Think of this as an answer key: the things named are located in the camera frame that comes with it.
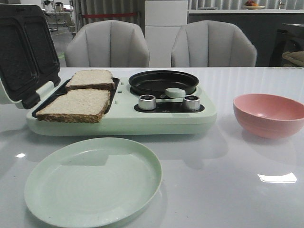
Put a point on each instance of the silver control knob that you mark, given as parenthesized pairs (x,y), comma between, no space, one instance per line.
(191,103)
(147,102)

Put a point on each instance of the dark grey counter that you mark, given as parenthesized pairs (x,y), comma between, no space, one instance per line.
(271,31)

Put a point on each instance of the bread slice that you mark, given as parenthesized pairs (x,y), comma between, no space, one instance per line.
(76,106)
(95,79)

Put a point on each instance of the white cabinet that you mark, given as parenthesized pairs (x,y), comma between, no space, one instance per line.
(163,19)

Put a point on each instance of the left grey upholstered chair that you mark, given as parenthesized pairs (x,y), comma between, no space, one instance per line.
(109,43)

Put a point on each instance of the silver right control knob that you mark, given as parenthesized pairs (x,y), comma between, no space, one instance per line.
(191,103)

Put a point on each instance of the black round frying pan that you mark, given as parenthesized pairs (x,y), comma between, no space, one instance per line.
(155,82)

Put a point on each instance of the pink plastic bowl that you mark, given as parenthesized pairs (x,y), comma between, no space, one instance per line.
(269,116)

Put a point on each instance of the silver left control knob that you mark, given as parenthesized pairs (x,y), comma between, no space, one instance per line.
(147,102)

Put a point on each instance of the breakfast maker lid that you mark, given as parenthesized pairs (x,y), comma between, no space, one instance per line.
(29,65)

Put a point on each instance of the right grey upholstered chair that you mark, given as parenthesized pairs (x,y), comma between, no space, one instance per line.
(210,43)

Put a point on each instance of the grey upholstered chair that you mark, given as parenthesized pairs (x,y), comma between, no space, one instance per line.
(210,43)
(109,43)

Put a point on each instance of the fruit plate on counter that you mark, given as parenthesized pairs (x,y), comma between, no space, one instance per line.
(252,5)

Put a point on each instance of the mint green pan handle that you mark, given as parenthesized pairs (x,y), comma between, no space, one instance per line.
(173,92)

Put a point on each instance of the red barrier tape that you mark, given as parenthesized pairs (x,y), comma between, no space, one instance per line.
(116,15)

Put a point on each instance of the mint green plate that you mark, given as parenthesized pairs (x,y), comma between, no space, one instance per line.
(93,183)

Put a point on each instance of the mint green breakfast maker base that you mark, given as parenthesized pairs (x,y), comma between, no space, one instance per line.
(122,118)

